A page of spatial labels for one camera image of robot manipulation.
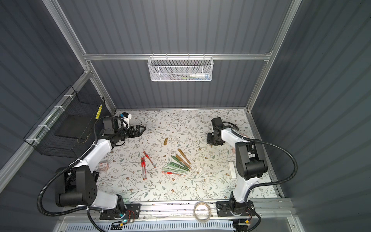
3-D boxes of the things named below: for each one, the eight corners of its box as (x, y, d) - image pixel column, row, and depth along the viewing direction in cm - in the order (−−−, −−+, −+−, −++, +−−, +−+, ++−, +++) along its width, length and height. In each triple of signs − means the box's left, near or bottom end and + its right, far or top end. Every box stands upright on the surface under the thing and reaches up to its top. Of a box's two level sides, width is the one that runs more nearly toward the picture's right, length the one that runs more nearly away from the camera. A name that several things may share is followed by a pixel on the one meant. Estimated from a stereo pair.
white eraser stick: (231, 179, 86) (232, 177, 82) (228, 164, 92) (229, 161, 89) (235, 179, 86) (236, 177, 82) (232, 164, 92) (233, 161, 89)
